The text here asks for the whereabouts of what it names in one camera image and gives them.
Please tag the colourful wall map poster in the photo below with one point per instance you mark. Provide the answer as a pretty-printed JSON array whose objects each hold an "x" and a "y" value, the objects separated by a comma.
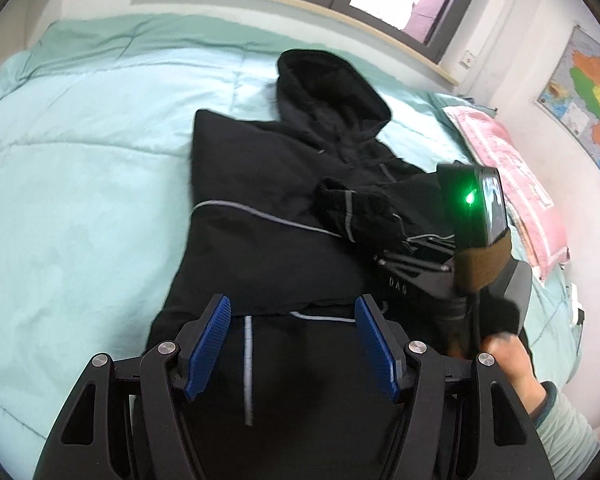
[{"x": 587, "y": 95}]

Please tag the beige window ledge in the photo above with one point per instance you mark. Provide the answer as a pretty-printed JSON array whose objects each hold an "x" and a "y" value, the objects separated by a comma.
[{"x": 300, "y": 7}]

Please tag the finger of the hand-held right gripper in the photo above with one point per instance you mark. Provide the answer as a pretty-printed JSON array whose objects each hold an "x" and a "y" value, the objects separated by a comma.
[{"x": 420, "y": 255}]

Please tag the person's right hand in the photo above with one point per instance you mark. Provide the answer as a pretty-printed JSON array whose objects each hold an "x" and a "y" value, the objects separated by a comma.
[{"x": 512, "y": 367}]

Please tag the teal quilted blanket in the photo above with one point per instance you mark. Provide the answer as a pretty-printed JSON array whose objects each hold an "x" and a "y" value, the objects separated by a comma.
[{"x": 90, "y": 170}]

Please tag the black hooded jacket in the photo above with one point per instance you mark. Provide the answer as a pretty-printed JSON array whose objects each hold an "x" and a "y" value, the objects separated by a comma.
[{"x": 275, "y": 240}]

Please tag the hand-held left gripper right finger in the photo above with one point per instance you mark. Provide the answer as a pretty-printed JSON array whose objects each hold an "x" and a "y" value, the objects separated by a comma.
[{"x": 375, "y": 345}]

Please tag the white wall socket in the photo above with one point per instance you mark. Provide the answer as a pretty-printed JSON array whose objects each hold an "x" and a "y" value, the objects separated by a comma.
[{"x": 467, "y": 59}]

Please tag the pink pillow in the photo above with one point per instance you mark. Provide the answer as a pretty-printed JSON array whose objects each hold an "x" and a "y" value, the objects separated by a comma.
[{"x": 510, "y": 170}]

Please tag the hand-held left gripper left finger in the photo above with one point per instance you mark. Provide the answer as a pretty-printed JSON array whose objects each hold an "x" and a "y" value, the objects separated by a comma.
[{"x": 211, "y": 340}]

